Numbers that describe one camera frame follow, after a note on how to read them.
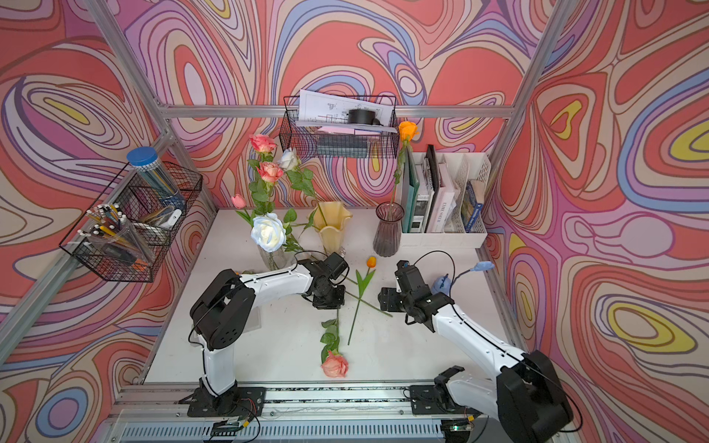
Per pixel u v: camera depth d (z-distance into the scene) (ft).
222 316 1.63
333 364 2.51
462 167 3.50
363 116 2.70
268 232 1.94
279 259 3.23
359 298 3.06
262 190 2.66
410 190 2.82
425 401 2.39
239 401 2.37
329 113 2.83
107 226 1.91
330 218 3.13
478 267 2.48
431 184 2.95
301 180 2.70
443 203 3.00
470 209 3.33
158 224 2.40
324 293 2.57
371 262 3.32
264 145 2.57
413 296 2.09
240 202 2.63
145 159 2.30
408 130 2.80
